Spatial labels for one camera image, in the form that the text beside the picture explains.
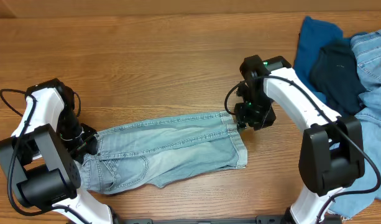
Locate light blue denim shorts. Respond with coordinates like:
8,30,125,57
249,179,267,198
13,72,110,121
78,111,247,195

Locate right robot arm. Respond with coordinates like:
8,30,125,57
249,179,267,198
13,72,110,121
233,55,365,223

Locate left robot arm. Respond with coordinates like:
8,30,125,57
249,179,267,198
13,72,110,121
0,78,122,223

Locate dark navy garment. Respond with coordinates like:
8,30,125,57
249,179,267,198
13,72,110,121
310,39,366,116

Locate blue shirt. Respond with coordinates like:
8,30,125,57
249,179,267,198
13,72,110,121
294,16,350,103

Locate blue denim jeans pile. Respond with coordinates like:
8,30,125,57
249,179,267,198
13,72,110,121
329,30,381,219

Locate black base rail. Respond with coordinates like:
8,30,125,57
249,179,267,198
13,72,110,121
115,214,343,224

